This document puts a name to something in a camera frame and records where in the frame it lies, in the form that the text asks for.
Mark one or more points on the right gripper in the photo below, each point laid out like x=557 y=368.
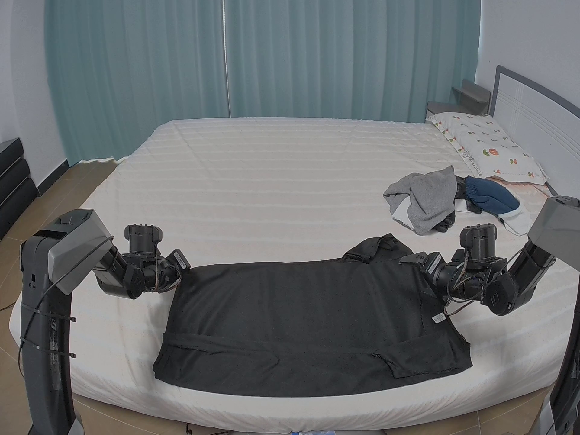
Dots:
x=440 y=281

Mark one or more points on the black T-shirt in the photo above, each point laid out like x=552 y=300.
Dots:
x=294 y=315

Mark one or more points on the pile of clothes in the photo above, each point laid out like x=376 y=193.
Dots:
x=430 y=197

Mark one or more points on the grey bedside table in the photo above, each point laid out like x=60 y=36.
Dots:
x=473 y=92

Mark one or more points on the bed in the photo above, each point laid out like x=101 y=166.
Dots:
x=272 y=188

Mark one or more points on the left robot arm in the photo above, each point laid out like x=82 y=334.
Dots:
x=72 y=247

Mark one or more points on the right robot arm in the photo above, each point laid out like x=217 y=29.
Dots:
x=553 y=229

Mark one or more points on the black chest of drawers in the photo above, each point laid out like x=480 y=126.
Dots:
x=16 y=184

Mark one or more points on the white printed pillow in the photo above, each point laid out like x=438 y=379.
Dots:
x=489 y=145

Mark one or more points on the blue-green curtain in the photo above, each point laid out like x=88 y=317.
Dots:
x=353 y=43
x=136 y=61

